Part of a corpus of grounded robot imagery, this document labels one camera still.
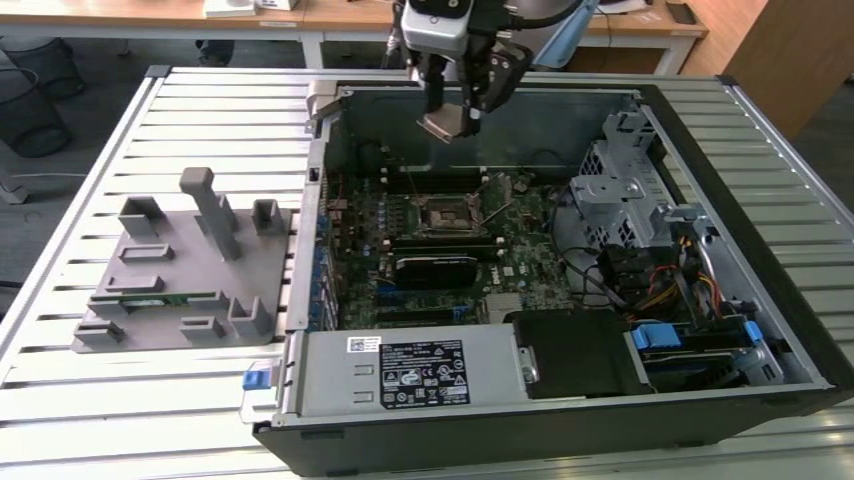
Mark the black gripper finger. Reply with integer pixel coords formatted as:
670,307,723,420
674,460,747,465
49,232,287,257
408,51,450,120
459,41,536,137

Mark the silver square CPU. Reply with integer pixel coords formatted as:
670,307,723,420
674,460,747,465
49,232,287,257
415,102,480,145

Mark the metal socket cover frame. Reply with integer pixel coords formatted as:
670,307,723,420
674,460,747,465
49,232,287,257
475,171,518,212

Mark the black CPU socket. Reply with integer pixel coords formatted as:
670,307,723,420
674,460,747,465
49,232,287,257
412,192,487,239

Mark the grey metal drive cage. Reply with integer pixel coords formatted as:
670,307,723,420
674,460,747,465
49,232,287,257
570,112,709,249

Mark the black installed RAM stick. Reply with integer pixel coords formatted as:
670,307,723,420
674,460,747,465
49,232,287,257
390,233,500,259

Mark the green motherboard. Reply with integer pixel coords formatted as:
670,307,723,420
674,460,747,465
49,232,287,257
319,169,582,331

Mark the black graphics card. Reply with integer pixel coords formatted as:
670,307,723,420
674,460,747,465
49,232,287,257
392,254,482,291

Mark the wooden cabinet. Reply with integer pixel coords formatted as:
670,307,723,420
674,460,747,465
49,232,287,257
679,0,854,139

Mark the silver chipset heatsink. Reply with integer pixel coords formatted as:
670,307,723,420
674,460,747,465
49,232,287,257
483,293,526,324

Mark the grey plastic parts rack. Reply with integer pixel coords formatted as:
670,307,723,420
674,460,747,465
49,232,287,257
69,167,299,355

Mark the black mesh bin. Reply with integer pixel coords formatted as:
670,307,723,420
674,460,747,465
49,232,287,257
0,67,73,159
0,37,87,101

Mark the green RAM stick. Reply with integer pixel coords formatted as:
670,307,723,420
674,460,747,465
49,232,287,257
89,292,222,307

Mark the black plastic shroud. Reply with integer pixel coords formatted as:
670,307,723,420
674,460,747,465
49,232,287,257
503,309,653,400

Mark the blue disk carrier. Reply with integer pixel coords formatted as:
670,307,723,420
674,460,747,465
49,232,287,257
630,324,682,356

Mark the grey power supply unit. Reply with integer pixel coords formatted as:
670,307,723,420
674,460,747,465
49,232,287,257
272,327,535,416

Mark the grey metal stand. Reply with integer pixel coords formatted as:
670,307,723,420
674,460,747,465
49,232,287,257
0,164,32,205

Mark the black open PC case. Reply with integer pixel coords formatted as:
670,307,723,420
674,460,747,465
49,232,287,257
251,79,854,479

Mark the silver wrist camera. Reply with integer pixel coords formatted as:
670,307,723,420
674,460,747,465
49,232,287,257
398,0,479,54

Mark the grey case handle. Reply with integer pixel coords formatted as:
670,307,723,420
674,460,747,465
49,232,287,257
304,80,343,135

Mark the coloured wire bundle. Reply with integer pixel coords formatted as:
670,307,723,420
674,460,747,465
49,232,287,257
626,237,726,321

